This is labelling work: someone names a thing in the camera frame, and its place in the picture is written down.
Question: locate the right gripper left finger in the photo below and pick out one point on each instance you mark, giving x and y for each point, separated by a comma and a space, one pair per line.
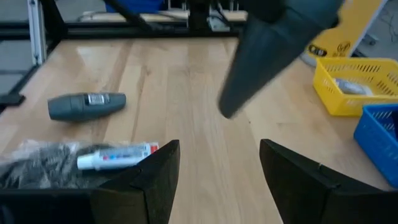
155, 193

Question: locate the silver aluminium post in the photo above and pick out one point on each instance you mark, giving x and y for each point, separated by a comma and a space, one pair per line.
36, 31

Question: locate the dark remote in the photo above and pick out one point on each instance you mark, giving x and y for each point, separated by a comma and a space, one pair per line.
351, 87

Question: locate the black loofah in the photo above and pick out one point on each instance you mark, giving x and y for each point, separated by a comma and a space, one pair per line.
40, 165

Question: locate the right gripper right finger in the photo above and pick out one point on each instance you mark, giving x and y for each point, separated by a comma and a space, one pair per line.
304, 193

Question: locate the yellow plastic basket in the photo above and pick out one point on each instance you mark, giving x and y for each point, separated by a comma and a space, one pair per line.
342, 105

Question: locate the gray deodorant bottle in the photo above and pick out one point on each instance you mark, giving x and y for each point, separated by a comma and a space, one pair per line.
77, 109

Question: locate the small white toothpaste tube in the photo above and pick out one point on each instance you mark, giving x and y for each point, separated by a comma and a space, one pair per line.
118, 157

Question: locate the blue plastic basket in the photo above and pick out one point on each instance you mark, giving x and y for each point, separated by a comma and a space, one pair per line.
379, 146

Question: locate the blue background object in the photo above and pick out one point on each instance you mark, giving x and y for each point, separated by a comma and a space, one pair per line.
136, 5

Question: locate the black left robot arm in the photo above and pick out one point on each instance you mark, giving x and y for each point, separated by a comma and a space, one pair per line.
199, 15

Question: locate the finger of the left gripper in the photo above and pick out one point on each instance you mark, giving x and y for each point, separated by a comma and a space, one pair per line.
264, 62

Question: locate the black metal table frame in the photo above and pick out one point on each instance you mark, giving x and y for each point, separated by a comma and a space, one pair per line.
93, 31

